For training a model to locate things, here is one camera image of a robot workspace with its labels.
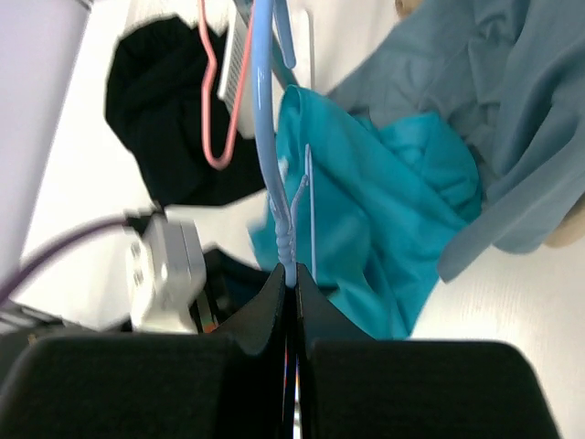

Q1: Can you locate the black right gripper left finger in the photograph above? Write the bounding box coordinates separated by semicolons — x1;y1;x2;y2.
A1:
1;267;293;438

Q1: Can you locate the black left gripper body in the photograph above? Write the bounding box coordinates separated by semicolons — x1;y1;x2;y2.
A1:
189;249;279;334

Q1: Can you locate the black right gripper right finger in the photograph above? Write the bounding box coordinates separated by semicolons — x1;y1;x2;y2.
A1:
295;265;558;438

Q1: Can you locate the teal t shirt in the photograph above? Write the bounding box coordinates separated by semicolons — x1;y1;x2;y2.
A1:
275;87;481;339

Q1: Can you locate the black t shirt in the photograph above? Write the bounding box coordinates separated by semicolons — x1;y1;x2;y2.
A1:
105;16;264;207

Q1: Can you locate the pink wire hanger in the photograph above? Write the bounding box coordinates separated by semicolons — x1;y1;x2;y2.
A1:
197;0;252;170

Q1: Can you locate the light blue wire hanger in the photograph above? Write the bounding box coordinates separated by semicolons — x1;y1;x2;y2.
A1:
250;1;312;288

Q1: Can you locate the beige t shirt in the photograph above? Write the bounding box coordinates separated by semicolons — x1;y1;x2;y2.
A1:
545;198;585;249

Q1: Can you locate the grey blue t shirt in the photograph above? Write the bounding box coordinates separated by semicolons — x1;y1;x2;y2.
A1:
331;1;584;281

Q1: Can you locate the white perforated plastic basket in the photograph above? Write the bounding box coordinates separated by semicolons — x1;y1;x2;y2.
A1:
217;0;252;112

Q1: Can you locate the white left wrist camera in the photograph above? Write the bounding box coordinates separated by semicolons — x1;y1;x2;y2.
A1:
126;212;207;334

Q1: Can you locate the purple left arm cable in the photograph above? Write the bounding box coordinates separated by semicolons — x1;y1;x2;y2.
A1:
0;214;133;307

